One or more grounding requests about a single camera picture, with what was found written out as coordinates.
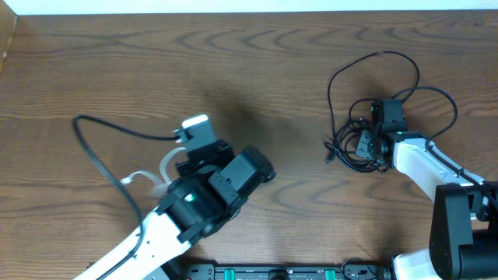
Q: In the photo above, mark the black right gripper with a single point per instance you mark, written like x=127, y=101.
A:
x=366, y=145

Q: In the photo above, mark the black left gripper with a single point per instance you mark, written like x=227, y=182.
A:
x=210, y=152

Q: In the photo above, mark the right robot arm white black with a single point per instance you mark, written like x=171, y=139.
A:
x=463, y=233

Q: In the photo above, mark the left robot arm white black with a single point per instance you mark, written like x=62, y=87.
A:
x=168, y=231

